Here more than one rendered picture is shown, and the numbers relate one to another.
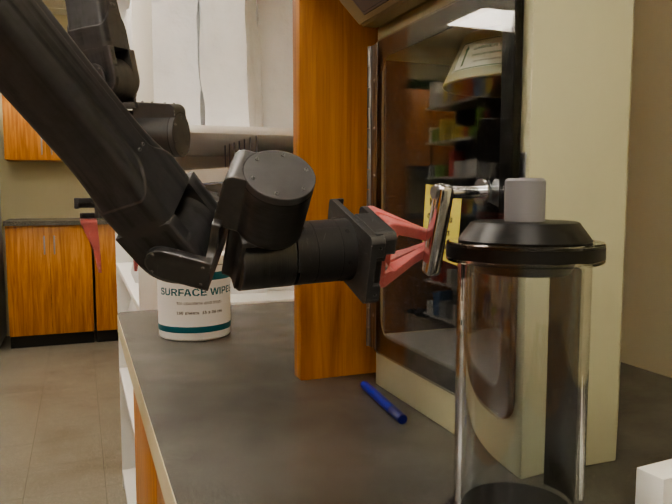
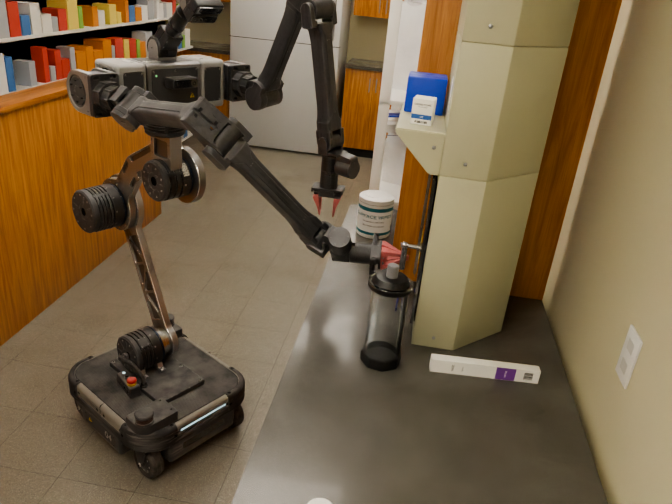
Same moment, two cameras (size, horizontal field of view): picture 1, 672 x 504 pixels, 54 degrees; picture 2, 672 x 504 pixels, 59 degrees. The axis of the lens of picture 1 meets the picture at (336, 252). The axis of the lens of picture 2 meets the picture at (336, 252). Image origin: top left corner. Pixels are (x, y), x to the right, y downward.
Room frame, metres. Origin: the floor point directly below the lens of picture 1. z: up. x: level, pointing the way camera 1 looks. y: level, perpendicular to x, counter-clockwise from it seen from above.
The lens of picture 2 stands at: (-0.71, -0.60, 1.82)
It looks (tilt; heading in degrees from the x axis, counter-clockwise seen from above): 25 degrees down; 28
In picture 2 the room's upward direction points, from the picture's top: 5 degrees clockwise
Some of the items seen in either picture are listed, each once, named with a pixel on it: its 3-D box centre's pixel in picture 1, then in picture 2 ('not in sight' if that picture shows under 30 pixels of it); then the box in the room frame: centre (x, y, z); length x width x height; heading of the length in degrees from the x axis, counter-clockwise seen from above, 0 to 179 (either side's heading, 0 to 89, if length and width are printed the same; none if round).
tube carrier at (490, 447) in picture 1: (519, 388); (385, 319); (0.47, -0.13, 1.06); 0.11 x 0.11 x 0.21
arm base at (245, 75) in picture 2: not in sight; (245, 84); (0.94, 0.68, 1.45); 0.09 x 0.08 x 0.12; 169
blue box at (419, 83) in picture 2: not in sight; (425, 92); (0.79, -0.03, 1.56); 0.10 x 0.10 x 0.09; 21
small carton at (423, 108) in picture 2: not in sight; (423, 110); (0.64, -0.08, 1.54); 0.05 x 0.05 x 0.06; 14
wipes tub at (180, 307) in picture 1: (194, 293); (374, 214); (1.20, 0.26, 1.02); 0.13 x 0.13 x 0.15
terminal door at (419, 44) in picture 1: (430, 201); (423, 235); (0.73, -0.10, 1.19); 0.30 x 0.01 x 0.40; 21
